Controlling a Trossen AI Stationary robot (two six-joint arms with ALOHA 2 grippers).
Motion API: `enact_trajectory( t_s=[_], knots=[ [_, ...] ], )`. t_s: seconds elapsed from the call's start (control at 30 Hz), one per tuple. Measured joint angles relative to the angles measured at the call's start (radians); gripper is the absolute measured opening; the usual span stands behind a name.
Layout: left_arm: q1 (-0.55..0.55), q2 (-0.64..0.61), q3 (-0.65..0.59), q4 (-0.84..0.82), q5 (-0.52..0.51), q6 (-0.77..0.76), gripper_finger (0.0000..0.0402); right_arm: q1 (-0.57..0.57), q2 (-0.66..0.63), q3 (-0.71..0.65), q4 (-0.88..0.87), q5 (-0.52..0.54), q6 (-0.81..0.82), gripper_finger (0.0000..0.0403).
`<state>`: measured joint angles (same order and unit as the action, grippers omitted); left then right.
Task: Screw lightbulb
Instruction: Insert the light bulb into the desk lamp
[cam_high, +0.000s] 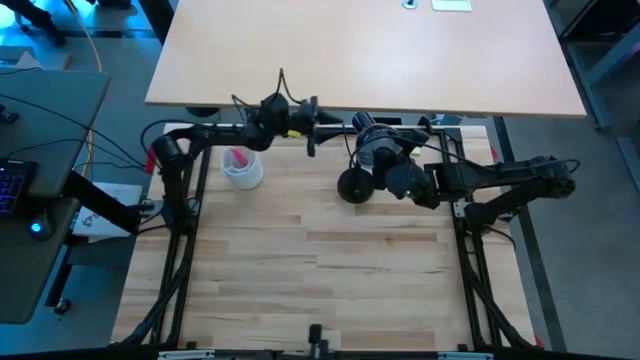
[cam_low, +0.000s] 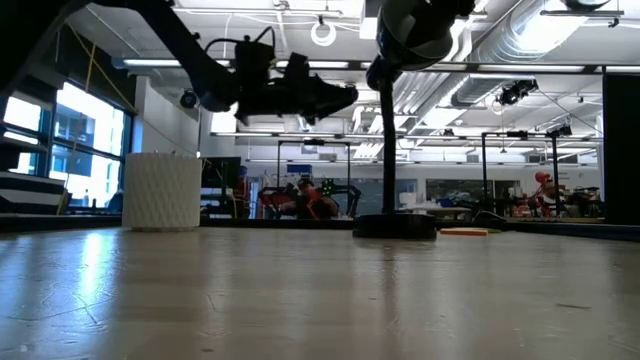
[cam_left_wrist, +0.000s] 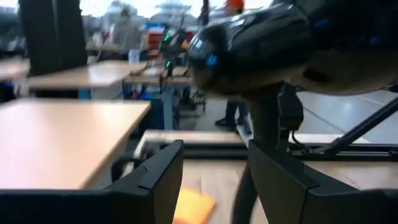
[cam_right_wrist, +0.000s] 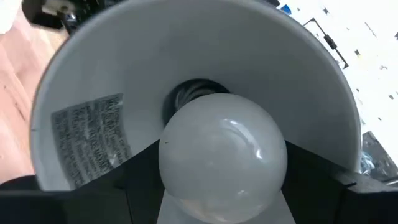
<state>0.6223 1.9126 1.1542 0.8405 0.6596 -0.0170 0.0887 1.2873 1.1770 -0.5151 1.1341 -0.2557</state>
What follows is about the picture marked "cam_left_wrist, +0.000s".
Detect black background robot green lights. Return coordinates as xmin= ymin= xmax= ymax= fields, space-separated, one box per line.
xmin=157 ymin=26 xmax=190 ymax=78

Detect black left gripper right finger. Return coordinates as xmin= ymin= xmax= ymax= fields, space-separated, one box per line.
xmin=248 ymin=139 xmax=320 ymax=224

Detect person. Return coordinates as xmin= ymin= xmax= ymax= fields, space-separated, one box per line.
xmin=110 ymin=7 xmax=142 ymax=57
xmin=214 ymin=0 xmax=251 ymax=129

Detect black gooseneck desk lamp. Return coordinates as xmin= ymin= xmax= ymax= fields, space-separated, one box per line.
xmin=185 ymin=2 xmax=398 ymax=224

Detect light background desk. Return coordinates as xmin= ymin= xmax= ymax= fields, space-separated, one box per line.
xmin=26 ymin=59 xmax=149 ymax=91

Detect black square column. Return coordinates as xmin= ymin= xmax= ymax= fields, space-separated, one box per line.
xmin=17 ymin=0 xmax=88 ymax=76

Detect light wooden desk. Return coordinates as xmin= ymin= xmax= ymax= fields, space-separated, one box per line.
xmin=0 ymin=98 xmax=152 ymax=190

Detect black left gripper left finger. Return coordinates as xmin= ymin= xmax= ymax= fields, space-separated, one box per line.
xmin=111 ymin=139 xmax=185 ymax=224

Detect orange sticky note pad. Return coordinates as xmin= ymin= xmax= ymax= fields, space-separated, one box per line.
xmin=172 ymin=187 xmax=218 ymax=224

